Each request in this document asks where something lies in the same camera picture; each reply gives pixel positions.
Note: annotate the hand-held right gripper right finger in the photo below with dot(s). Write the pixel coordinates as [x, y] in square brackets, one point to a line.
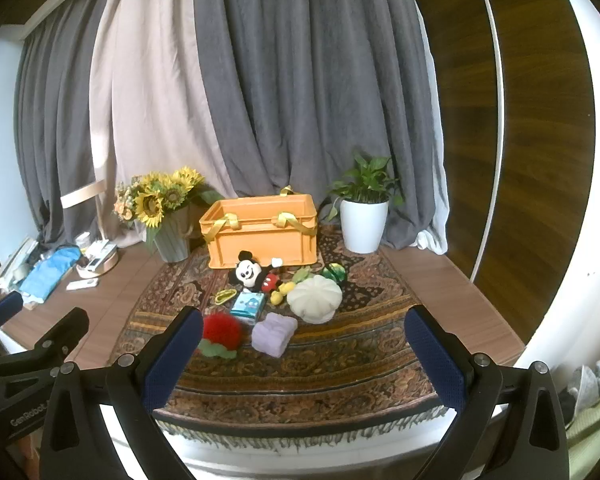
[440, 360]

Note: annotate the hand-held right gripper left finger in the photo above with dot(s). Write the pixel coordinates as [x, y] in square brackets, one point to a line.
[172, 360]

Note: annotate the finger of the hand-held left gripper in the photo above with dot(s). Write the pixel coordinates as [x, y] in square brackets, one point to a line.
[62, 332]
[2, 306]

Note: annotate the red fuzzy plush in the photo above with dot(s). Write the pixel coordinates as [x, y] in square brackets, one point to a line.
[222, 330]

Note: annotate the small yellow-green plush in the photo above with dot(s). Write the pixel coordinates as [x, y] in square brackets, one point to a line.
[225, 296]

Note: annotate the blue printed soft cube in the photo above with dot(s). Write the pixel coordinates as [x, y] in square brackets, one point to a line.
[247, 306]

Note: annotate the purple plush block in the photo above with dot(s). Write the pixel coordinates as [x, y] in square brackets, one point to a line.
[274, 335]

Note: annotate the black mouse plush toy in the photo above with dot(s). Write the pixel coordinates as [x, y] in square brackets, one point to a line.
[247, 272]

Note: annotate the watermelon plush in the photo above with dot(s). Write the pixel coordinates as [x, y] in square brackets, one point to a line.
[334, 273]

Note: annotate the white pumpkin plush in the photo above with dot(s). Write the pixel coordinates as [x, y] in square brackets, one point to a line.
[314, 300]

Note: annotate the orange plastic crate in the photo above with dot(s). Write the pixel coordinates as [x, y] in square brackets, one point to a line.
[260, 250]

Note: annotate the green cabbage plush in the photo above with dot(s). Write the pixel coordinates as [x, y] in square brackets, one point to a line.
[303, 275]

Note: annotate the white remote control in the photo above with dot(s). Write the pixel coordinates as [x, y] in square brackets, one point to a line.
[82, 285]

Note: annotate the blue cloth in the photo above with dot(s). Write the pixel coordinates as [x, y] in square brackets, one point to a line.
[50, 270]

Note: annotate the wooden desk lamp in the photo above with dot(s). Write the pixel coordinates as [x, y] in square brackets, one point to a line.
[97, 265]

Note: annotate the patterned brown rug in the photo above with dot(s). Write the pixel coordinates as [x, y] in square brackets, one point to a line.
[330, 375]

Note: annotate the grey ribbed vase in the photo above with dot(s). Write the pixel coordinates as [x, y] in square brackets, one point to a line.
[172, 242]

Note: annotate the white sheer curtain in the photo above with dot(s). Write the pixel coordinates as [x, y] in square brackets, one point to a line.
[432, 240]

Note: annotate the grey cloth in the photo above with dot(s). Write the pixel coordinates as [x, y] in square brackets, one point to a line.
[587, 382]

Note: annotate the white ribbed plant pot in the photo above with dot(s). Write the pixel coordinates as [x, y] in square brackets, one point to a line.
[364, 227]

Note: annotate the sunflower bouquet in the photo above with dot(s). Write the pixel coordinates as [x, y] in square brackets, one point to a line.
[152, 200]

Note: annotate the light green cloth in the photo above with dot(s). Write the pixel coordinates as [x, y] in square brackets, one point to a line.
[597, 440]

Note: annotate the green potted plant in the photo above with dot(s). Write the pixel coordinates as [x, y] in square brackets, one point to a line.
[362, 180]

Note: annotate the dark wooden panel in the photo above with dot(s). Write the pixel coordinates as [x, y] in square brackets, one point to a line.
[530, 135]

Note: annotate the beige curtain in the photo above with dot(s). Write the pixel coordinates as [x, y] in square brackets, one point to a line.
[150, 85]

